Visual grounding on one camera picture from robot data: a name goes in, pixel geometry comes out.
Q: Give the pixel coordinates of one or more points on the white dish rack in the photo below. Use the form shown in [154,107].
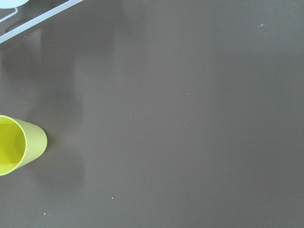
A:
[17,16]

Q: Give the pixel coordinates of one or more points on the yellow plastic cup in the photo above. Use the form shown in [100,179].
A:
[20,143]

